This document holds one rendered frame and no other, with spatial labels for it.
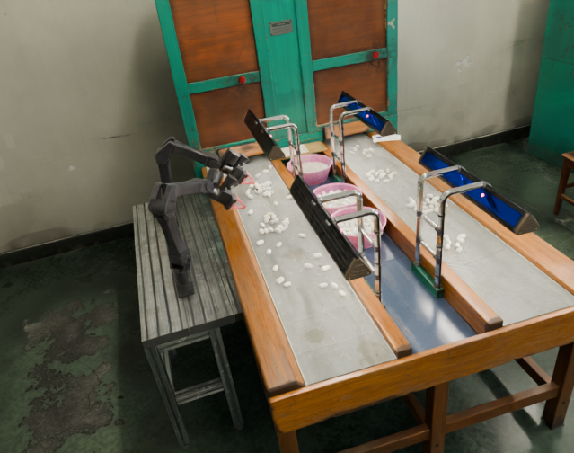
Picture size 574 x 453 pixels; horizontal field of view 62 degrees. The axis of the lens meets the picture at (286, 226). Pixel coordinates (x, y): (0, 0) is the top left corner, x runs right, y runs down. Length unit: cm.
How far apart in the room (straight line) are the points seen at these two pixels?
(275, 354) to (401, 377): 41
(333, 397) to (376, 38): 220
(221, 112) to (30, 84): 137
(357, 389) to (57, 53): 288
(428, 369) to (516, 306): 39
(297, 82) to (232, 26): 50
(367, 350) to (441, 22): 321
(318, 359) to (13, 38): 285
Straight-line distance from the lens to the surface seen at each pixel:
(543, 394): 227
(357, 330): 168
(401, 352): 159
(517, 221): 164
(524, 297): 188
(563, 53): 447
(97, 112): 371
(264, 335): 167
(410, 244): 206
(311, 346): 164
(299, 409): 157
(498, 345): 177
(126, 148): 378
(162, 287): 217
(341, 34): 303
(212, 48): 286
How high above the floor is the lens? 190
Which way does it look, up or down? 31 degrees down
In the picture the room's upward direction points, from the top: 8 degrees counter-clockwise
